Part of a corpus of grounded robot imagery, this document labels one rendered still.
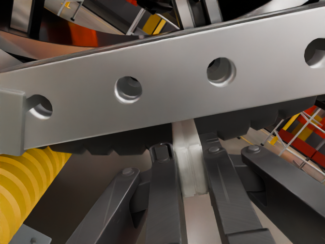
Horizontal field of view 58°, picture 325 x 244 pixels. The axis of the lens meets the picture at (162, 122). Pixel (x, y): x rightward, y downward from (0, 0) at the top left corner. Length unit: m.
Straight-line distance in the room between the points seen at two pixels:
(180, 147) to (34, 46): 0.14
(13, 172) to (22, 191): 0.02
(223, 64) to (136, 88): 0.05
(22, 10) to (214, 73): 0.16
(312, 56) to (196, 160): 0.08
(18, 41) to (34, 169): 0.10
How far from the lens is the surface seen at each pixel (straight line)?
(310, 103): 0.26
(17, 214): 0.24
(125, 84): 0.18
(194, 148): 0.15
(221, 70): 0.18
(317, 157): 4.85
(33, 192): 0.26
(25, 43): 0.24
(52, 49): 0.24
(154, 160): 0.15
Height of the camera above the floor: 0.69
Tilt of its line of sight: 16 degrees down
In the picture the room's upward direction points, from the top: 35 degrees clockwise
